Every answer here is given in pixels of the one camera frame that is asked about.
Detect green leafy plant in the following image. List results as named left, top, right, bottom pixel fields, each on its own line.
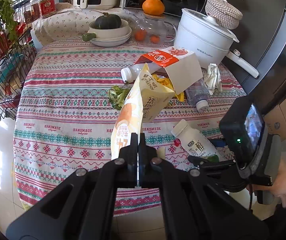
left=0, top=0, right=18, bottom=42

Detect grey refrigerator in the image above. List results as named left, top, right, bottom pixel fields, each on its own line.
left=223, top=0, right=286, bottom=114

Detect small green pepper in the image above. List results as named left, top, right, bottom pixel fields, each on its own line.
left=82, top=33, right=96, bottom=42

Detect floral cloth on table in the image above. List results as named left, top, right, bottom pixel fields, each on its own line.
left=32, top=3, right=127, bottom=46

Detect red white carton box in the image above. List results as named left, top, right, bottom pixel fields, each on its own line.
left=135, top=47, right=203, bottom=94

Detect white plastic milk bottle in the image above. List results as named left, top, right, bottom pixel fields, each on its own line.
left=121, top=62, right=161, bottom=83

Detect dark green squash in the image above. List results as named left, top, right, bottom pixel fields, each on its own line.
left=94, top=12, right=122, bottom=29

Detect green vegetable scraps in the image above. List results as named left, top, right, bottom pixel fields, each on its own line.
left=108, top=85, right=131, bottom=111

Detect glass teapot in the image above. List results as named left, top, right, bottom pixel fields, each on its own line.
left=133, top=13, right=177, bottom=46

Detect person's right hand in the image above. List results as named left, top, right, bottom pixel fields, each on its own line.
left=252, top=160, right=286, bottom=208

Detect pecan nut snack bag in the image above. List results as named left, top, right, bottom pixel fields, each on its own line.
left=111, top=63, right=175, bottom=159

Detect white yogurt bottle green label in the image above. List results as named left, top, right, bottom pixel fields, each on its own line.
left=171, top=119, right=225, bottom=163

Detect woven rattan lidded basket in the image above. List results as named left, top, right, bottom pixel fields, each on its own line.
left=205, top=0, right=243, bottom=30

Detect white electric cooking pot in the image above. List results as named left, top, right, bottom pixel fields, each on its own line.
left=174, top=8, right=259, bottom=79

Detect large orange mandarin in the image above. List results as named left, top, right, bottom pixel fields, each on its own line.
left=142, top=0, right=165, bottom=16

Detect clear plastic water bottle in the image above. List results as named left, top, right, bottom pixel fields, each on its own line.
left=185, top=79, right=210, bottom=113

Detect black wire rack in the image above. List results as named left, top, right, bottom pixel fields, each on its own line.
left=0, top=0, right=37, bottom=120

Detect red labelled spice jar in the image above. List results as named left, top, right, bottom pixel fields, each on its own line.
left=38, top=0, right=56, bottom=19

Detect patterned striped tablecloth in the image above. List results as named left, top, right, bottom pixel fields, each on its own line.
left=13, top=7, right=247, bottom=217

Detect stacked white bowls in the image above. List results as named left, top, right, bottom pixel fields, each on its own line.
left=87, top=19, right=132, bottom=47

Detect yellow snack wrapper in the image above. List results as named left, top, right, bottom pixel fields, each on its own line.
left=152, top=74, right=185, bottom=102

